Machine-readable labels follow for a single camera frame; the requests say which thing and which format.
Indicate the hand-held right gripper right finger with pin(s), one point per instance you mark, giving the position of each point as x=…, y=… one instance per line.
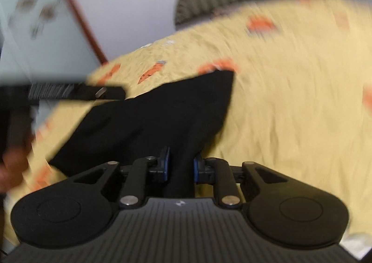
x=198, y=168

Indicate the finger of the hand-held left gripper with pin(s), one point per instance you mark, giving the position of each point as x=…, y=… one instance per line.
x=107, y=93

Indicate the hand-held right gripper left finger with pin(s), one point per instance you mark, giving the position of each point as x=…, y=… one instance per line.
x=165, y=164

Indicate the black pants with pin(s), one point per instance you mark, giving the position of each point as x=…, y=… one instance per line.
x=151, y=117

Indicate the person's left hand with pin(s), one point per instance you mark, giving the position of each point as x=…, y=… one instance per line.
x=11, y=170

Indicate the frosted flower print wardrobe door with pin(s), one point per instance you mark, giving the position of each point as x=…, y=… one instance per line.
x=35, y=33

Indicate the yellow carrot print blanket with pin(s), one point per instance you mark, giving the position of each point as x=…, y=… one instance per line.
x=290, y=106

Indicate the brown wooden door frame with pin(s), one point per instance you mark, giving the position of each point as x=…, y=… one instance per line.
x=84, y=24

